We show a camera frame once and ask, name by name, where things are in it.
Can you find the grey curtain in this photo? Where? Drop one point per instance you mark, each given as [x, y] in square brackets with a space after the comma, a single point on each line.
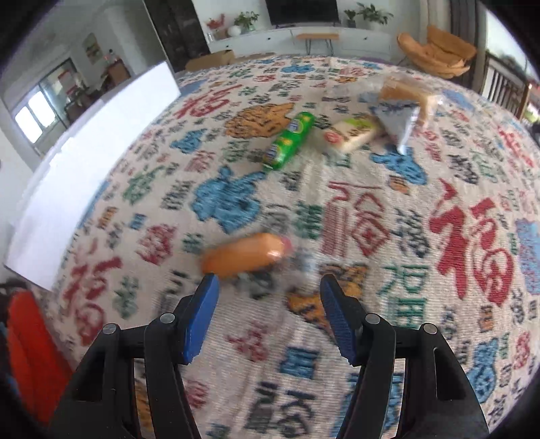
[466, 17]

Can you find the clear bag of bread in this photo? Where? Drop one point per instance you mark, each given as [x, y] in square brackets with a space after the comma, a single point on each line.
[405, 90]

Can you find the round white vase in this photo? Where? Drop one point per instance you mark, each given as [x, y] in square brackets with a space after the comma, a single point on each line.
[234, 31]

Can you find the red flower arrangement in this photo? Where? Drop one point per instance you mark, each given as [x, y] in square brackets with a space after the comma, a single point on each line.
[216, 23]

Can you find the dark wooden chair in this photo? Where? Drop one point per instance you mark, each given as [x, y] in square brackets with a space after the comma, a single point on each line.
[502, 82]

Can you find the silver triangular snack packet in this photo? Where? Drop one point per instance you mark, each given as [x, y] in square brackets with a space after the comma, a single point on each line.
[398, 126]

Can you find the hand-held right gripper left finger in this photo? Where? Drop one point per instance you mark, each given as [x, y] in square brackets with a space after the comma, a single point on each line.
[202, 321]

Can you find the white and yellow snack packet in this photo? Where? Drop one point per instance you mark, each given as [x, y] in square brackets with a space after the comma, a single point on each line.
[350, 134]

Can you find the long white cardboard box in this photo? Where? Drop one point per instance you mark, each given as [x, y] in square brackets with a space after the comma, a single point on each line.
[84, 177]

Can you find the orange sausage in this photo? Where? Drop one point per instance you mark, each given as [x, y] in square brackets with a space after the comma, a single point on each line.
[244, 255]

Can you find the green snack packet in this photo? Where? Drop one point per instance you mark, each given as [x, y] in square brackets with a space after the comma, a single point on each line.
[289, 141]

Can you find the leafy plant in vase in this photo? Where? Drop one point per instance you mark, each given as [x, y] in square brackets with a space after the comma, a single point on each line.
[247, 20]

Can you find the brown cardboard box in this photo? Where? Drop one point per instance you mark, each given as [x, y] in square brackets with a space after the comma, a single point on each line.
[211, 60]

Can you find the dark tall cabinet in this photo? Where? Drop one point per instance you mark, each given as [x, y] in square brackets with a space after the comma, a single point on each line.
[177, 29]

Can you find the black television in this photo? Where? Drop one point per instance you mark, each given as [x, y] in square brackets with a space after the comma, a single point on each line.
[301, 10]

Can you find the white television cabinet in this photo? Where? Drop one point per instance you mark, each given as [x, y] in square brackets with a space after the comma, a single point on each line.
[274, 40]

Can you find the wooden stool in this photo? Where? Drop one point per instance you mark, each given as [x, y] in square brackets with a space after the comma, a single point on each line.
[316, 36]

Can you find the framed wall picture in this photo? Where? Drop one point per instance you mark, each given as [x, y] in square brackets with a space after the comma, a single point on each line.
[91, 47]

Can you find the small potted plant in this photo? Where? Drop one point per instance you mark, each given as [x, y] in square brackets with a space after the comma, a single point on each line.
[350, 19]

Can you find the large potted plant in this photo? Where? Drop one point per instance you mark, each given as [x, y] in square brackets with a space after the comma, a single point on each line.
[373, 14]

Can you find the orange cloth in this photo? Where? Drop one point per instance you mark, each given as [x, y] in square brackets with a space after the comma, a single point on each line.
[38, 359]

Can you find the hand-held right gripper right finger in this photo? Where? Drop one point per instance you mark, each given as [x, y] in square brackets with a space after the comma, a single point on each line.
[339, 325]

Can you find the printed fringed blanket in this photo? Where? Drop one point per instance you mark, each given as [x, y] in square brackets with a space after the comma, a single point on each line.
[295, 211]

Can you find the orange lounge chair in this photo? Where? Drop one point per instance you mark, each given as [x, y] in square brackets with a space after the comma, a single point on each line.
[438, 52]

